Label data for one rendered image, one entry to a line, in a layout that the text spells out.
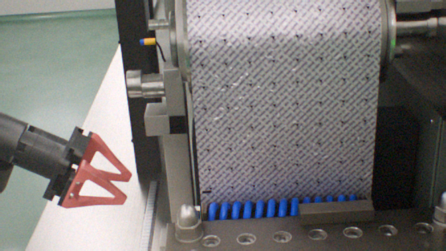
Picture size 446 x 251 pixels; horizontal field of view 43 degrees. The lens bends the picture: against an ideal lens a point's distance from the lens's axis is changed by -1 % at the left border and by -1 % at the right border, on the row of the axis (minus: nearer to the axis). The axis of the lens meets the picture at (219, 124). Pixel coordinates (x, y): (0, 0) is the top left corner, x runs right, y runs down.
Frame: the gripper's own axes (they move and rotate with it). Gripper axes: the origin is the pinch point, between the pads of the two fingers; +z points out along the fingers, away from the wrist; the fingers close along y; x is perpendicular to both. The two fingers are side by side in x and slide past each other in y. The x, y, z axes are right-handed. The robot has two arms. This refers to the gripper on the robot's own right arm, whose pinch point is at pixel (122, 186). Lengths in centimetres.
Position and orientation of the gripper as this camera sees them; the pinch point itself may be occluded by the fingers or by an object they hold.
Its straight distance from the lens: 79.9
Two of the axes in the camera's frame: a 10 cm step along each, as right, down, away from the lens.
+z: 8.9, 4.1, 2.2
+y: 0.3, 4.2, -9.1
